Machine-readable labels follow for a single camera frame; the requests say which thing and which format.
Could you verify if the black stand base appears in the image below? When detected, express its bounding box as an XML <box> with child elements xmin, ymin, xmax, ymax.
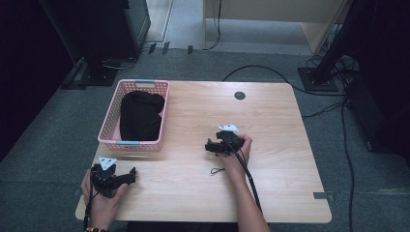
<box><xmin>60</xmin><ymin>57</ymin><xmax>120</xmax><ymax>91</ymax></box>

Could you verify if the grey tape strip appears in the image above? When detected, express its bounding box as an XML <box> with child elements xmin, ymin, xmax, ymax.
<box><xmin>312</xmin><ymin>191</ymin><xmax>337</xmax><ymax>203</ymax></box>

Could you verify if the dark equipment box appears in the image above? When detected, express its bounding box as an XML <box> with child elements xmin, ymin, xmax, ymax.
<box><xmin>345</xmin><ymin>72</ymin><xmax>410</xmax><ymax>160</ymax></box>

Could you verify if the hanging black cable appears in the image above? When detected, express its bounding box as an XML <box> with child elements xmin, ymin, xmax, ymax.
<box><xmin>203</xmin><ymin>0</ymin><xmax>224</xmax><ymax>51</ymax></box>

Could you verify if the left hand-held gripper black cable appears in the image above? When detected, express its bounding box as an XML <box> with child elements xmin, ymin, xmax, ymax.
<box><xmin>82</xmin><ymin>172</ymin><xmax>99</xmax><ymax>232</ymax></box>

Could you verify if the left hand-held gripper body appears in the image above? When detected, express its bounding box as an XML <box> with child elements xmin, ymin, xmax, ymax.
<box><xmin>90</xmin><ymin>156</ymin><xmax>130</xmax><ymax>199</ymax></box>

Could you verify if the black metal stand with base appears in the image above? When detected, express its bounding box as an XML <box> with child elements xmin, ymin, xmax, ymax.
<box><xmin>297</xmin><ymin>0</ymin><xmax>366</xmax><ymax>93</ymax></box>

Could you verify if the long black floor cable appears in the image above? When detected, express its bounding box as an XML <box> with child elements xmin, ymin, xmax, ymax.
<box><xmin>221</xmin><ymin>65</ymin><xmax>348</xmax><ymax>98</ymax></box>

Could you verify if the black cloth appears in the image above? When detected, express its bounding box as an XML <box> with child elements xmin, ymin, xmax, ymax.
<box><xmin>119</xmin><ymin>90</ymin><xmax>166</xmax><ymax>142</ymax></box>

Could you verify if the pink plastic basket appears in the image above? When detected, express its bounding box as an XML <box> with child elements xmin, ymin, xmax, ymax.
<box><xmin>97</xmin><ymin>78</ymin><xmax>170</xmax><ymax>153</ymax></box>

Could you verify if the black cabinet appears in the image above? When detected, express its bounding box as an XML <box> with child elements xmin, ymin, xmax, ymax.
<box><xmin>38</xmin><ymin>0</ymin><xmax>152</xmax><ymax>67</ymax></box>

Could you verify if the hand-held gripper black cable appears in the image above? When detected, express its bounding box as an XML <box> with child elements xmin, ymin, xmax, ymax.
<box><xmin>82</xmin><ymin>172</ymin><xmax>99</xmax><ymax>232</ymax></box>
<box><xmin>224</xmin><ymin>137</ymin><xmax>263</xmax><ymax>217</ymax></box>

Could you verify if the person's right hand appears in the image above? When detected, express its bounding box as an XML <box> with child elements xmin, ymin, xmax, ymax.
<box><xmin>216</xmin><ymin>133</ymin><xmax>253</xmax><ymax>173</ymax></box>

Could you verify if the right hand-held gripper black cable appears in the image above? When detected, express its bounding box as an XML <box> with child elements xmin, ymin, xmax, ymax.
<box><xmin>224</xmin><ymin>137</ymin><xmax>263</xmax><ymax>217</ymax></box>

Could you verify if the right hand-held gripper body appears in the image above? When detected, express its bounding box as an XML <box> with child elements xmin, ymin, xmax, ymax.
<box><xmin>215</xmin><ymin>123</ymin><xmax>246</xmax><ymax>157</ymax></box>

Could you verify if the person's left hand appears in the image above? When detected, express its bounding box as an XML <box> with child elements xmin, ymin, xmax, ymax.
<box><xmin>80</xmin><ymin>168</ymin><xmax>129</xmax><ymax>230</ymax></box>

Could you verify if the thin black floor cable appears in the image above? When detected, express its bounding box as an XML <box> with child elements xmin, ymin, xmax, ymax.
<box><xmin>340</xmin><ymin>96</ymin><xmax>356</xmax><ymax>232</ymax></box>

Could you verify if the light wooden furniture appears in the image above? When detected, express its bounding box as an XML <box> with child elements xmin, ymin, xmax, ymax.
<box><xmin>202</xmin><ymin>0</ymin><xmax>353</xmax><ymax>55</ymax></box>

